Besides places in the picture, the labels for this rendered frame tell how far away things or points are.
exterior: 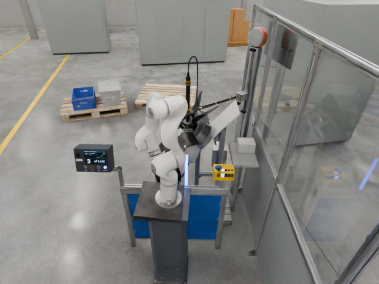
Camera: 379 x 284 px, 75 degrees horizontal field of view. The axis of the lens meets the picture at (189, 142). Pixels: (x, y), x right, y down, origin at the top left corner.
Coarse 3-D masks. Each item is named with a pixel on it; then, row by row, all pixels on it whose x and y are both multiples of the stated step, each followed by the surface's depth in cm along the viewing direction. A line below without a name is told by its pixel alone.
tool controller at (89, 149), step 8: (80, 144) 188; (88, 144) 188; (96, 144) 189; (104, 144) 189; (80, 152) 181; (88, 152) 181; (96, 152) 181; (104, 152) 181; (112, 152) 190; (80, 160) 183; (96, 160) 183; (104, 160) 183; (112, 160) 190; (80, 168) 185; (88, 168) 185; (96, 168) 185; (112, 168) 190
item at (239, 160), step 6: (228, 144) 258; (234, 144) 256; (234, 150) 247; (234, 156) 240; (240, 156) 240; (246, 156) 240; (252, 156) 240; (234, 162) 232; (240, 162) 232; (246, 162) 232; (252, 162) 232
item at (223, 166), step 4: (216, 164) 197; (220, 164) 197; (224, 164) 197; (228, 164) 197; (216, 168) 192; (224, 168) 192; (228, 168) 192; (232, 168) 192; (216, 172) 189; (220, 172) 189; (224, 172) 189; (228, 172) 189; (232, 172) 189; (216, 176) 192; (220, 176) 192; (228, 180) 194; (232, 180) 194
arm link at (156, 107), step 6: (150, 96) 141; (156, 96) 136; (150, 102) 129; (156, 102) 127; (162, 102) 128; (150, 108) 127; (156, 108) 126; (162, 108) 127; (168, 108) 129; (150, 114) 129; (156, 114) 127; (162, 114) 128; (168, 114) 131
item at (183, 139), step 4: (184, 132) 213; (188, 132) 213; (192, 132) 213; (180, 136) 209; (184, 136) 207; (188, 136) 207; (192, 136) 207; (180, 140) 204; (184, 140) 202; (188, 140) 202; (192, 140) 201; (196, 140) 200; (180, 144) 200; (184, 144) 199; (188, 144) 197; (192, 144) 196; (196, 144) 194
